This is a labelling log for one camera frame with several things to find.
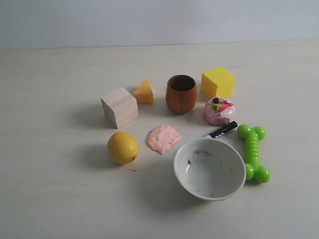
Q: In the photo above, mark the pink slime blob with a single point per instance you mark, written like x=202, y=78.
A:
x=162, y=138

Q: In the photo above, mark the orange sponge wedge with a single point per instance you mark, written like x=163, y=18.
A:
x=144, y=93

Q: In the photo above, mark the brown wooden cup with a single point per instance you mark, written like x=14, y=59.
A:
x=181, y=94

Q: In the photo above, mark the light wooden cube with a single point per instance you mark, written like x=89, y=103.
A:
x=120, y=107

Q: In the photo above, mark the yellow lemon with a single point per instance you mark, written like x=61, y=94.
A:
x=123, y=147

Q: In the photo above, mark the pink toy strawberry cake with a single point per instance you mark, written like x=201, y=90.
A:
x=219, y=111

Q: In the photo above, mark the yellow sponge cube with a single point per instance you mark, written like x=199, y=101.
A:
x=218, y=82

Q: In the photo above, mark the white ceramic bowl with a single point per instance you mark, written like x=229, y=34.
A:
x=209, y=169

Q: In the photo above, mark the black blue marker pen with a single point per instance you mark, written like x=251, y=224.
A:
x=222, y=130

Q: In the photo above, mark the green bone dog toy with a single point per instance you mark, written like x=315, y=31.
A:
x=254, y=168

